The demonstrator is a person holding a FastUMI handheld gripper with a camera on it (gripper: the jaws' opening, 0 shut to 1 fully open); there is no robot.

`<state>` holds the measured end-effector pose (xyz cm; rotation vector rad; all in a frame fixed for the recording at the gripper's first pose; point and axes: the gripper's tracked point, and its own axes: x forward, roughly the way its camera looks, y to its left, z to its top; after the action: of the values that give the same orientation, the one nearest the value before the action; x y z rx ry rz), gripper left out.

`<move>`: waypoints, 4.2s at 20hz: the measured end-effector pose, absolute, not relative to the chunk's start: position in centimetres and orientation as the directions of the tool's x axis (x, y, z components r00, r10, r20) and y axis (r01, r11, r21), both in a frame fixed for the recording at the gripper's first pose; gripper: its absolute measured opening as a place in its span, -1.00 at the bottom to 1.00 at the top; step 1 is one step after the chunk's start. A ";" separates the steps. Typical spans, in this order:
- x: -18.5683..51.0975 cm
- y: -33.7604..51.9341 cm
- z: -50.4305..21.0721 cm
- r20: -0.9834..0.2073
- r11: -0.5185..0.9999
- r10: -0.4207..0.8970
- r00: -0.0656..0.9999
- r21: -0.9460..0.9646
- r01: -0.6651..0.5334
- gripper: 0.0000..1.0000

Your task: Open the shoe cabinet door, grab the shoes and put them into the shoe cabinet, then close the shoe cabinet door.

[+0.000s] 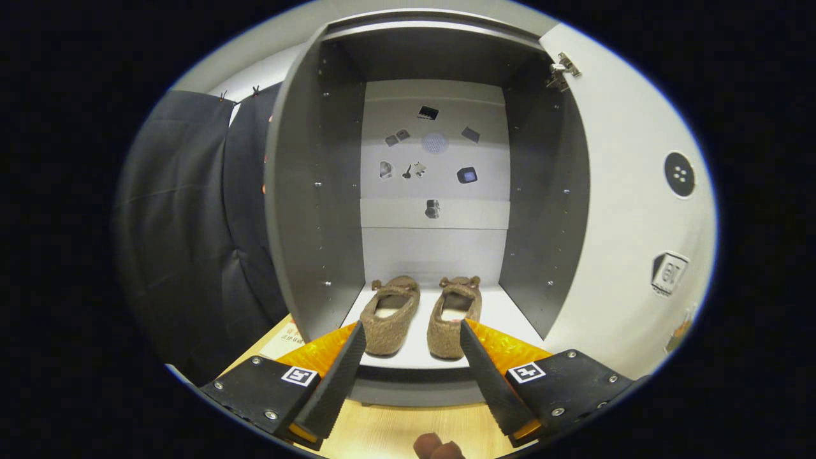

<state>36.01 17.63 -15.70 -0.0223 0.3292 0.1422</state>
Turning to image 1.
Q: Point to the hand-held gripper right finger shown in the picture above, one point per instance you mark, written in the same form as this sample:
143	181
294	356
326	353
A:
488	382

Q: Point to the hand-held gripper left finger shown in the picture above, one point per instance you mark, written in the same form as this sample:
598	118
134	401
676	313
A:
338	382

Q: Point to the brown fluffy shoe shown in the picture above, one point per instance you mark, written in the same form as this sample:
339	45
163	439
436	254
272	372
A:
446	338
389	331

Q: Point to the dark grey shoe cabinet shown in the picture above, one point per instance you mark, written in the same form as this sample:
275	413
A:
306	191

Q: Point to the beige shoe cabinet door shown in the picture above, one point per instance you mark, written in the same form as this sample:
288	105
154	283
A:
625	223

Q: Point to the white cabinet shelf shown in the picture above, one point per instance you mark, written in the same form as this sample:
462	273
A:
422	331

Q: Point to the metal door hinge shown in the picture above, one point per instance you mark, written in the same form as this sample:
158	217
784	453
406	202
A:
561	67

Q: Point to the light grey bar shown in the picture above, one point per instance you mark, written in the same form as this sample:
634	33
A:
175	371

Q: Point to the black backdrop cloth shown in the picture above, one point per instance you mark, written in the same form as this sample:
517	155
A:
178	223

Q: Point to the row of black cloth clips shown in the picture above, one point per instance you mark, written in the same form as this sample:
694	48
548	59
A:
255	91

